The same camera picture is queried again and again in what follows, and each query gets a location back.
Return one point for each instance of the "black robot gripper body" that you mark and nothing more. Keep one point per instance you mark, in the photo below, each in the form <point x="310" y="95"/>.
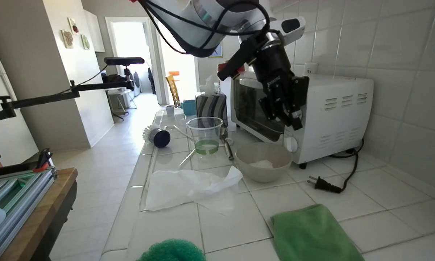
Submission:
<point x="273" y="66"/>

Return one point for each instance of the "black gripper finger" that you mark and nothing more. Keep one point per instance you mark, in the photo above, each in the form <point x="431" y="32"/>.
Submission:
<point x="298" y="103"/>
<point x="276" y="101"/>

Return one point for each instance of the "white oven temperature knob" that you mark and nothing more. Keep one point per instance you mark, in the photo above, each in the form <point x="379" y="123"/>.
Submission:
<point x="291" y="145"/>

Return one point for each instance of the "white toaster oven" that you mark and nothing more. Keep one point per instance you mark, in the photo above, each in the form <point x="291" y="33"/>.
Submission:
<point x="334" y="124"/>

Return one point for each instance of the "white powder heap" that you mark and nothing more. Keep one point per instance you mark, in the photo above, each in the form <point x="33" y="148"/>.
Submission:
<point x="263" y="163"/>

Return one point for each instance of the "striped fabric bag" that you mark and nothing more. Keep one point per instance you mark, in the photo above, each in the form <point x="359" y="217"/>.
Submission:
<point x="211" y="105"/>

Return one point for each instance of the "white tissue paper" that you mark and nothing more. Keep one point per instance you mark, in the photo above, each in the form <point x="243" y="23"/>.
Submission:
<point x="210" y="87"/>

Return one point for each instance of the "metal spoon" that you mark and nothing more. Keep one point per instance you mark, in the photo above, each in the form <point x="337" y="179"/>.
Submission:
<point x="228" y="150"/>

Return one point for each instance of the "beige ceramic bowl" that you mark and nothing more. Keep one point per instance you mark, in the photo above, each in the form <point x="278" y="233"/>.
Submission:
<point x="256" y="171"/>

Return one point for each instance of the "glass cup with green base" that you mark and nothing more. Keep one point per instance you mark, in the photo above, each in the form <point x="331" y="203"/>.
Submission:
<point x="205" y="145"/>

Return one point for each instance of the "teal plastic bowl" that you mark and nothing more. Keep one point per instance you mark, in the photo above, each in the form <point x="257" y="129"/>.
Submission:
<point x="189" y="107"/>

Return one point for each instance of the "orange wooden chair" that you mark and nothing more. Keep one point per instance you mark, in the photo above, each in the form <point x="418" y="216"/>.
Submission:
<point x="173" y="88"/>

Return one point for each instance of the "clear plastic bag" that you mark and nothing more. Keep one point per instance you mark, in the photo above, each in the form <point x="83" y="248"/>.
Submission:
<point x="179" y="190"/>

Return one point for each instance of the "green cloth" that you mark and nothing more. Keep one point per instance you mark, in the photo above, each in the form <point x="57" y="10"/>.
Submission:
<point x="310" y="236"/>

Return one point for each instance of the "round green scrubber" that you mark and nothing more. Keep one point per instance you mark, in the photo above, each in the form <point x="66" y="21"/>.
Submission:
<point x="172" y="252"/>

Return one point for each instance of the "black red clamp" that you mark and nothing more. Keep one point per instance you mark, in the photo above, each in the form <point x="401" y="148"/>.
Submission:
<point x="44" y="161"/>

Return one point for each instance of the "wooden table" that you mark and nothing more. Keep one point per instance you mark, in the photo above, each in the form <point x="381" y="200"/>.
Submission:
<point x="39" y="217"/>

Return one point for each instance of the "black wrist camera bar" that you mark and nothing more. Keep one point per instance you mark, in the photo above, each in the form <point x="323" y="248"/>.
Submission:
<point x="237" y="59"/>

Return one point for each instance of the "black stereo camera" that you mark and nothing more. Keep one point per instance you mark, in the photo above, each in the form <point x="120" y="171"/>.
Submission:
<point x="126" y="61"/>

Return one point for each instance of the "decorative wall plate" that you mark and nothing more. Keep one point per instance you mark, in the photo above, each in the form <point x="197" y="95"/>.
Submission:
<point x="73" y="24"/>
<point x="68" y="39"/>
<point x="85" y="42"/>

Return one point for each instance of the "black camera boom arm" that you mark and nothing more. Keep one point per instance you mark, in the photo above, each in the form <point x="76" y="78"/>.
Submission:
<point x="44" y="98"/>

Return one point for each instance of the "aluminium rail frame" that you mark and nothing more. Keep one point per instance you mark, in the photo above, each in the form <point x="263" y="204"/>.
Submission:
<point x="15" y="192"/>

